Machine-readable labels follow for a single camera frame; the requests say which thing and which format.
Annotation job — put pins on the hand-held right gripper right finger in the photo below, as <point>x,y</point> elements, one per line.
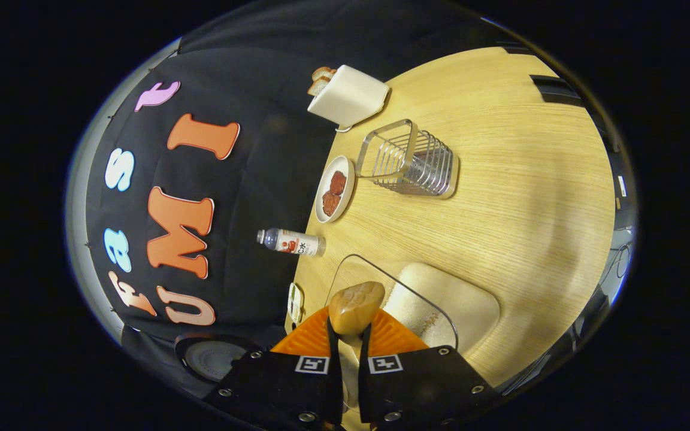
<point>366,383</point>

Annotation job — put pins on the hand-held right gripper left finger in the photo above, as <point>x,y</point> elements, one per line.
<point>334,383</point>

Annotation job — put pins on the wooden spoon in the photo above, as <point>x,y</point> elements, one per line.
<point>357,306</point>

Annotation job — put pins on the black rice cooker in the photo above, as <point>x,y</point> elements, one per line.
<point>213,359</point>

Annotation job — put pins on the beige rice tray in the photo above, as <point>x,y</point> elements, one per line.
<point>471,305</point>

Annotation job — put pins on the white divided bean dish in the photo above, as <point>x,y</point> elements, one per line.
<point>295,302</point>

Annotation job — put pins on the clear plastic lid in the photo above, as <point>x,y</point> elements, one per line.
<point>405,292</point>

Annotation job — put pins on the small clear drink bottle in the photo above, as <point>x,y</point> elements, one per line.
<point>291,242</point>

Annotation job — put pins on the red meat piece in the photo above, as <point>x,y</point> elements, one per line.
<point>338,182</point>
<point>331,204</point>

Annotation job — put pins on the white round plate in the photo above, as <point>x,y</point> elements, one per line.
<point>348,173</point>

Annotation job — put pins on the white toaster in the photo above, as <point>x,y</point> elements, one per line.
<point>348,96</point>

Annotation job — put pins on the toasted bread slice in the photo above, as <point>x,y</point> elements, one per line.
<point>323,73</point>
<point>318,87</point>

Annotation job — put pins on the black table edge bracket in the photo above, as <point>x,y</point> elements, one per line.
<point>557,90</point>

